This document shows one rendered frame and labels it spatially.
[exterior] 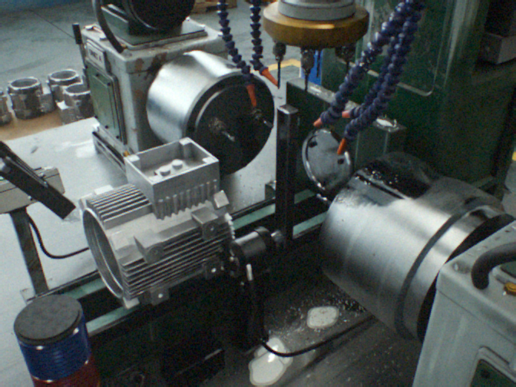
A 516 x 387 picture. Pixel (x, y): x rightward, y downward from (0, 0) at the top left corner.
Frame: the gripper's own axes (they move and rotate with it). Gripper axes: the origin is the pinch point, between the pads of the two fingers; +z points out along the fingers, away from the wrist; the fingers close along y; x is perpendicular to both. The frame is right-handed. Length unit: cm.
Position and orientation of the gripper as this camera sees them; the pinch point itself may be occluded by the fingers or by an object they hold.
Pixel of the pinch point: (53, 199)
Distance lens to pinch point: 90.5
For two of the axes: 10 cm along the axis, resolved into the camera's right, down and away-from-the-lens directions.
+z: 4.0, 5.6, 7.2
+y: -5.9, -4.4, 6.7
